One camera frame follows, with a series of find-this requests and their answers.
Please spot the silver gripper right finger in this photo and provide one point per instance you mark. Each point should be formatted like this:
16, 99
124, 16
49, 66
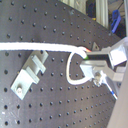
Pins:
113, 55

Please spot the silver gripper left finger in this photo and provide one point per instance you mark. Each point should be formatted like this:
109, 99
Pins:
101, 73

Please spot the blue plastic object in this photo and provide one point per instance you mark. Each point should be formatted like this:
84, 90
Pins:
116, 20

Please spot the aluminium frame post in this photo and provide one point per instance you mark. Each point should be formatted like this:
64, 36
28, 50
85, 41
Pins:
102, 12

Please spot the grey metal cable clip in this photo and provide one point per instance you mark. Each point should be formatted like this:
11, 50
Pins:
28, 75

